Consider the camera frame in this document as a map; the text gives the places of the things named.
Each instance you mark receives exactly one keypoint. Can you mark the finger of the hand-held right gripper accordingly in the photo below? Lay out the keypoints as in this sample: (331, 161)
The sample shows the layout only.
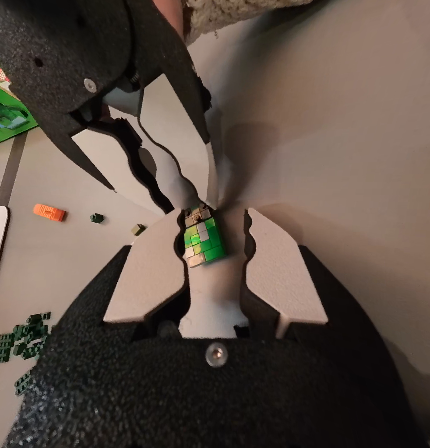
(103, 150)
(180, 129)

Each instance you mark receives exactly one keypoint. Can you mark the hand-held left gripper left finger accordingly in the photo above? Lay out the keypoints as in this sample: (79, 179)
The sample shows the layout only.
(148, 276)

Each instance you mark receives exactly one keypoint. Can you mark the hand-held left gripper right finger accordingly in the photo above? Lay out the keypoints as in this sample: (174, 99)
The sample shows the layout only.
(281, 273)

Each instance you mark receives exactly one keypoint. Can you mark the green tiled lego assembly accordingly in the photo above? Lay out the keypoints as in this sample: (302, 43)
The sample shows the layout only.
(204, 245)

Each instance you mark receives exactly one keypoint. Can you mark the small dark green lego piece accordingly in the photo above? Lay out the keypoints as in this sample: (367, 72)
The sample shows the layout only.
(97, 218)

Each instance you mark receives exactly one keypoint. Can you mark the dark green grey lego piece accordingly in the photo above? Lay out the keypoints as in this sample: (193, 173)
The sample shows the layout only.
(197, 215)

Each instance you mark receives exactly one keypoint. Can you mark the small olive green lego piece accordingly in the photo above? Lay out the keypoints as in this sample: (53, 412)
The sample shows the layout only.
(138, 229)

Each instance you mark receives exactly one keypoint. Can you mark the orange lego brick separator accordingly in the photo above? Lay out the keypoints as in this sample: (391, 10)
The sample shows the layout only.
(48, 212)

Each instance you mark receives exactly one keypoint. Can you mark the green lego box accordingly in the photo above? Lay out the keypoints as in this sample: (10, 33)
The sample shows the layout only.
(8, 115)

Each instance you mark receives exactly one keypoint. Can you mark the pile of dark green lego plates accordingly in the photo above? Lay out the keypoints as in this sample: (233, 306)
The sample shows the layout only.
(26, 330)

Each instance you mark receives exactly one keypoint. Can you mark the person's right hand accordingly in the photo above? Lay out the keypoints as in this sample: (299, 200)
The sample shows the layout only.
(169, 17)

